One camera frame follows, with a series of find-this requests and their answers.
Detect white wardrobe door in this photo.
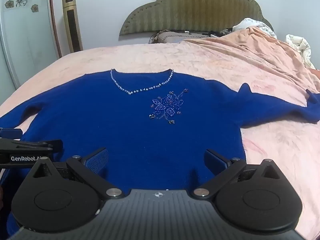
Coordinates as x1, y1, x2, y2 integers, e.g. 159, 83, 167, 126
0, 0, 62, 105

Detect white crumpled cloth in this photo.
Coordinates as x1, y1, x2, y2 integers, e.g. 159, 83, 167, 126
286, 34, 316, 68

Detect pink bed sheet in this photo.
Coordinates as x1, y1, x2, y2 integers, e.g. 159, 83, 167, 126
0, 41, 320, 240

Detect olive padded headboard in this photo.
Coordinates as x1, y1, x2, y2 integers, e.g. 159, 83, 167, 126
119, 0, 274, 36

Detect peach blanket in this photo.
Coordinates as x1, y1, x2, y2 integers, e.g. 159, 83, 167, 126
181, 27, 320, 100

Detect white quilt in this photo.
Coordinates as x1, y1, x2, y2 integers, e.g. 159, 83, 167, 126
231, 17, 278, 39

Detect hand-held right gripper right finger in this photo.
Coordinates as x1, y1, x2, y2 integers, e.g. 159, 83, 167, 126
192, 149, 284, 200

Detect gold tower air conditioner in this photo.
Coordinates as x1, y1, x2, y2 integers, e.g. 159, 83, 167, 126
62, 0, 84, 53

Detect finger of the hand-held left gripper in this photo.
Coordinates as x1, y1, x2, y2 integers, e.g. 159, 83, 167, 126
0, 128, 23, 140
0, 139, 63, 153

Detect brown pillow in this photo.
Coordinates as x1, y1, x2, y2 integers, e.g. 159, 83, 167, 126
149, 30, 213, 44

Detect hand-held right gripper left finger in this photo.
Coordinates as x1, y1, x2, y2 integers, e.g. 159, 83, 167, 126
30, 147, 125, 200

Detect dark clothes pile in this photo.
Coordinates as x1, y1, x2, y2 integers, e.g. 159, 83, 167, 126
207, 27, 237, 38

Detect blue beaded sweater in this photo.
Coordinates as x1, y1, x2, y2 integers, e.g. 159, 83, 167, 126
0, 69, 320, 240

